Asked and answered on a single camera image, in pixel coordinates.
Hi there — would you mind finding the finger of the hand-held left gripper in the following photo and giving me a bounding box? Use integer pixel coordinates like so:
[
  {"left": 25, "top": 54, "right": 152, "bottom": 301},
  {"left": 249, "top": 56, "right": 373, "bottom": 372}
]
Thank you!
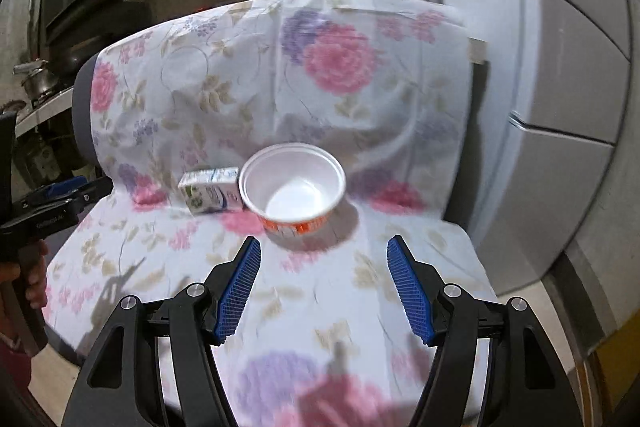
[
  {"left": 60, "top": 178, "right": 115, "bottom": 219},
  {"left": 22, "top": 176, "right": 90, "bottom": 204}
]

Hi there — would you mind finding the person's left hand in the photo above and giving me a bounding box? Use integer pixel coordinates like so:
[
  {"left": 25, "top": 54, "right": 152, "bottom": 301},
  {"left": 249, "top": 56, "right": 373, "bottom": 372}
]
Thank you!
[{"left": 0, "top": 239, "right": 52, "bottom": 314}]

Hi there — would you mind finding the small white milk carton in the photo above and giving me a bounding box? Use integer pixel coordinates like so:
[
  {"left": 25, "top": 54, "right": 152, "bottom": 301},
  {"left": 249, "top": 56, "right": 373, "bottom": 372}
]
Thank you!
[{"left": 178, "top": 166, "right": 246, "bottom": 215}]

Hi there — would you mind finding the steel pot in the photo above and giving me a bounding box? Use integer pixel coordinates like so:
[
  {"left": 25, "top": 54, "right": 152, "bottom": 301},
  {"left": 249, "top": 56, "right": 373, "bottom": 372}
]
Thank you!
[{"left": 13, "top": 59, "right": 59, "bottom": 100}]

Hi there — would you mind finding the white refrigerator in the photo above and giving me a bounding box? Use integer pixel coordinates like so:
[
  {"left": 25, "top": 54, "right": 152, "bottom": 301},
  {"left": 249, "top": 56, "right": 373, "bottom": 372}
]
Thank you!
[{"left": 419, "top": 0, "right": 635, "bottom": 299}]

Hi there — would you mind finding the floral cloth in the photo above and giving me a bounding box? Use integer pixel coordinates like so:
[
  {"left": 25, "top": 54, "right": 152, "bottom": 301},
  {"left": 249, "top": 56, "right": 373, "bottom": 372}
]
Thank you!
[{"left": 42, "top": 0, "right": 497, "bottom": 427}]

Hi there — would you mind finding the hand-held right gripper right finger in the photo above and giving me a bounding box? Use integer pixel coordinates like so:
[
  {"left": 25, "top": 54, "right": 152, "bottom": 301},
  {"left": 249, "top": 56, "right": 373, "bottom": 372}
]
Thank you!
[{"left": 386, "top": 235, "right": 582, "bottom": 427}]

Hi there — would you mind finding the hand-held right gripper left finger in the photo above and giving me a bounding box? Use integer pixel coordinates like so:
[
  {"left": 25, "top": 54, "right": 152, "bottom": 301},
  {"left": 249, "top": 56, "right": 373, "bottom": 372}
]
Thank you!
[{"left": 65, "top": 236, "right": 263, "bottom": 427}]

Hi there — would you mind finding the person's left forearm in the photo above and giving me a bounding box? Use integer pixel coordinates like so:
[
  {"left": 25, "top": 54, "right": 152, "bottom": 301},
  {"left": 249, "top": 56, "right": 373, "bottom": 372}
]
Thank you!
[{"left": 0, "top": 292, "right": 35, "bottom": 413}]

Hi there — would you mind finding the white instant noodle bowl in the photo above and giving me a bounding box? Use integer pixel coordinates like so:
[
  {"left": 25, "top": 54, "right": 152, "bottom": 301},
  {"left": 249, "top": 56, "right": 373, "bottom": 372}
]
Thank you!
[{"left": 238, "top": 143, "right": 347, "bottom": 241}]

